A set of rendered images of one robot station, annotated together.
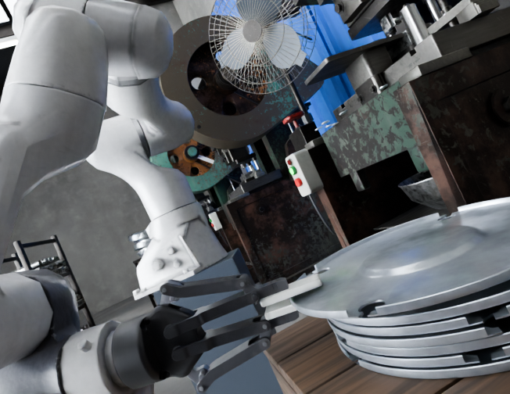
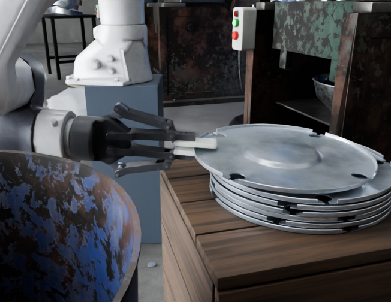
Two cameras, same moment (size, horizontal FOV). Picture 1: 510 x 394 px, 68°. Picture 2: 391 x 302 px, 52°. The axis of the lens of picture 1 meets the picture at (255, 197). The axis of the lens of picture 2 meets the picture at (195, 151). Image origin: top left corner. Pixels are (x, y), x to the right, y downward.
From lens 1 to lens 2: 0.24 m
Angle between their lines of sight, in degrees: 22
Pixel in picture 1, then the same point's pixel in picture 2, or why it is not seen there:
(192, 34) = not seen: outside the picture
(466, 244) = (306, 163)
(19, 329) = (18, 97)
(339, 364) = (205, 195)
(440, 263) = (286, 168)
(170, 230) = (115, 41)
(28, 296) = (24, 76)
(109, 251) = not seen: outside the picture
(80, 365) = (47, 133)
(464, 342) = (271, 211)
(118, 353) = (74, 136)
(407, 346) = (244, 202)
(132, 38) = not seen: outside the picture
